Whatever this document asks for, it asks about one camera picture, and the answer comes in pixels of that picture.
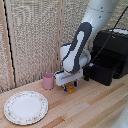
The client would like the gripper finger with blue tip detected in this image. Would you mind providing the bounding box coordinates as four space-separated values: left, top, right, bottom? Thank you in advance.
73 80 79 88
63 84 69 92

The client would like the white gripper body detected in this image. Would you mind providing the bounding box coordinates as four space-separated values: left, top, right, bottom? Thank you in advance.
54 68 85 87

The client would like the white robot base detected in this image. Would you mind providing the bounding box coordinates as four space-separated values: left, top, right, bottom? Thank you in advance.
112 105 128 128

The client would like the pink cup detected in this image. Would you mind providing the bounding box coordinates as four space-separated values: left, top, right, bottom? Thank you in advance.
41 72 56 91

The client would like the white floral rim plate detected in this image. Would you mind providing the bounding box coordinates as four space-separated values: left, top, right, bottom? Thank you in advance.
3 90 50 126

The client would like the woven folding screen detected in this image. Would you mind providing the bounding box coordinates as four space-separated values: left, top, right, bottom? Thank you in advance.
0 0 128 94

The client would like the black toaster oven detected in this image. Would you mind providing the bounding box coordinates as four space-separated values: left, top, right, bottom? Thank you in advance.
92 28 128 80

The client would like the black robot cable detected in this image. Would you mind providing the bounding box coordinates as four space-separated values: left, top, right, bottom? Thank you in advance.
89 4 128 65

